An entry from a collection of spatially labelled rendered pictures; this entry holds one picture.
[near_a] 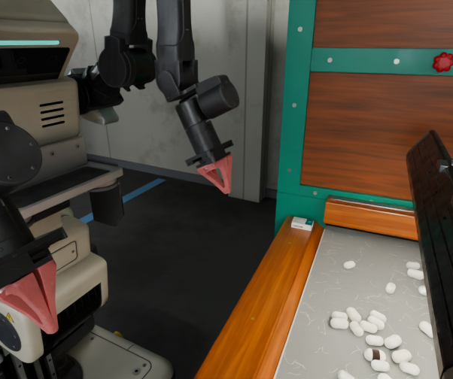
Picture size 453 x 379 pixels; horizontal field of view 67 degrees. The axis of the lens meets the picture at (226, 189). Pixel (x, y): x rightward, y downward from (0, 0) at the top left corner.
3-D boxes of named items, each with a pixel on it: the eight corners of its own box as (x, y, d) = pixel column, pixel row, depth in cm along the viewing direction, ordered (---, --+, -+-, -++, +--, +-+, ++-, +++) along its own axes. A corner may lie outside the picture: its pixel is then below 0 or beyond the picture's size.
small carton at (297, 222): (290, 227, 105) (291, 221, 104) (293, 222, 108) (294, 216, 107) (311, 231, 103) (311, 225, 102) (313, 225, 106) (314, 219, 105)
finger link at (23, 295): (104, 302, 40) (65, 231, 39) (50, 347, 34) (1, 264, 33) (72, 307, 44) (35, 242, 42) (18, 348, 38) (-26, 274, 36)
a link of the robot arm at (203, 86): (180, 73, 74) (155, 75, 67) (222, 46, 67) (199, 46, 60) (203, 125, 76) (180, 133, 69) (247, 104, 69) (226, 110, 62)
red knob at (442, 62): (431, 72, 82) (436, 52, 80) (430, 71, 84) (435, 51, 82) (452, 73, 80) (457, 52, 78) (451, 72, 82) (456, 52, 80)
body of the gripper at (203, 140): (235, 147, 74) (221, 114, 73) (211, 159, 66) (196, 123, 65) (212, 156, 78) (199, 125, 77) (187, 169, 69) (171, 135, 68)
